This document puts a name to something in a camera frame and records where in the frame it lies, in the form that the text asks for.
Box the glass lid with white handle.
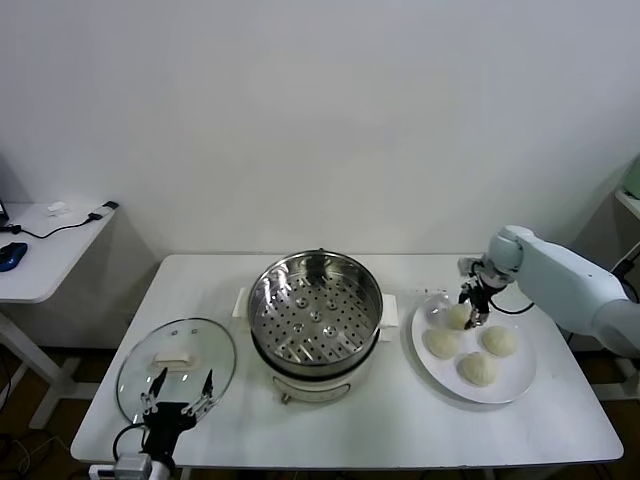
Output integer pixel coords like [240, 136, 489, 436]
[115, 317, 237, 430]

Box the white electric cooking pot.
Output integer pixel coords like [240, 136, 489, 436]
[249, 327, 392, 405]

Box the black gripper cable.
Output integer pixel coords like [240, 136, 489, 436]
[487, 294, 536, 315]
[112, 423, 151, 454]

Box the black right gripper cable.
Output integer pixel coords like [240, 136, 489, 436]
[487, 294, 536, 315]

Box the black power plug with cable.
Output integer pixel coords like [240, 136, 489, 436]
[564, 257, 640, 351]

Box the white steamed baozi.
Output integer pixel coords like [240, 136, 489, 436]
[458, 351, 499, 389]
[444, 303, 474, 332]
[480, 325, 519, 359]
[423, 328, 461, 360]

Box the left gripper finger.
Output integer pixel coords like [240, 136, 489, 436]
[139, 368, 169, 416]
[182, 369, 215, 416]

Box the perforated steel steamer basket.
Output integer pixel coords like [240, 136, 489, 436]
[233, 251, 400, 369]

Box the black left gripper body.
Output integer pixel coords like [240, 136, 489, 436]
[143, 402, 199, 459]

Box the mint green appliance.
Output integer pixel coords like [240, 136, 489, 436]
[621, 153, 640, 201]

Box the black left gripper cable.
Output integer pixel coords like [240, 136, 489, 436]
[112, 423, 151, 454]

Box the white side desk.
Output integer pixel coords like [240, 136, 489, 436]
[0, 202, 121, 431]

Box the white ceramic plate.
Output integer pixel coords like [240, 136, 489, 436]
[410, 291, 538, 405]

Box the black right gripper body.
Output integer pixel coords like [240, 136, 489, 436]
[462, 282, 495, 314]

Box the black desk cable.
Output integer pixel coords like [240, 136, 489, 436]
[0, 213, 104, 240]

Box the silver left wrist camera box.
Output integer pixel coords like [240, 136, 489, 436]
[89, 452, 154, 480]

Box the blue computer mouse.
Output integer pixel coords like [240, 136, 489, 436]
[0, 242, 29, 274]

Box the white shelf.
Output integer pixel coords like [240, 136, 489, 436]
[613, 189, 640, 221]

